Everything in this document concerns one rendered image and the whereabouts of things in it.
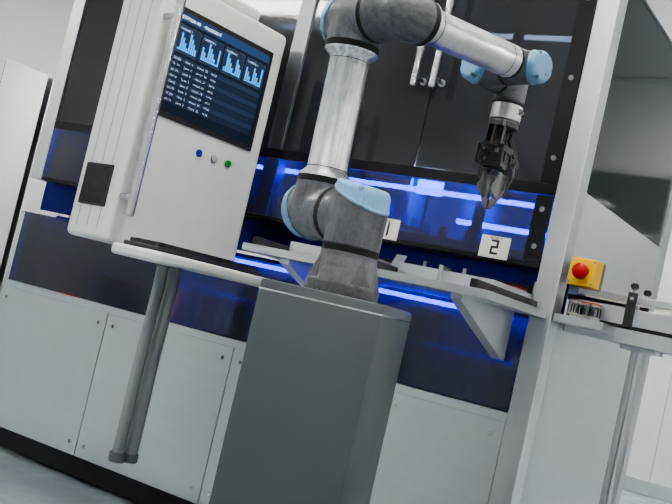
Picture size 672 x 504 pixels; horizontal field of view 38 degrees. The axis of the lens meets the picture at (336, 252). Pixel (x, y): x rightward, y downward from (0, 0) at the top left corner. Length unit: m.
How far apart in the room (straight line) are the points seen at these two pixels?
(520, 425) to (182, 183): 1.14
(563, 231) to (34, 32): 6.26
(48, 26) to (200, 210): 5.64
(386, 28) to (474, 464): 1.18
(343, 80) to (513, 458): 1.09
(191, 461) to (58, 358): 0.69
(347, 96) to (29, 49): 6.34
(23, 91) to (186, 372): 4.77
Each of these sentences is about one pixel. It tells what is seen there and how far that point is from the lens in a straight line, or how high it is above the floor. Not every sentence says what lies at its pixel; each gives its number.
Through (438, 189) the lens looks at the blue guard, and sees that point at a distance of 2.75.
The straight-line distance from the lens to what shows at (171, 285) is 2.96.
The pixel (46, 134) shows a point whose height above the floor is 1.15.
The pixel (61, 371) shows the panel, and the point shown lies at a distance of 3.51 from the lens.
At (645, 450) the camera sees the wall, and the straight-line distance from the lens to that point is 7.21.
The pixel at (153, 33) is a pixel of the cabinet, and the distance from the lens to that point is 2.73.
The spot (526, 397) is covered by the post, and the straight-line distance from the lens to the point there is 2.57.
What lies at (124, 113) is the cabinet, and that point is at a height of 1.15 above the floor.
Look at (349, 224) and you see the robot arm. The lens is 1.90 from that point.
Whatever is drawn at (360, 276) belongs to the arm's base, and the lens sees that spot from 1.90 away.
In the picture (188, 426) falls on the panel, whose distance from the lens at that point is 3.12.
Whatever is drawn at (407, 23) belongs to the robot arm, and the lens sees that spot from 2.01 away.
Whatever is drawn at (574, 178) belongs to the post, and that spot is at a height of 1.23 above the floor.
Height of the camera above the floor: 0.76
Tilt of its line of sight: 3 degrees up
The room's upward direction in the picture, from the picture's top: 13 degrees clockwise
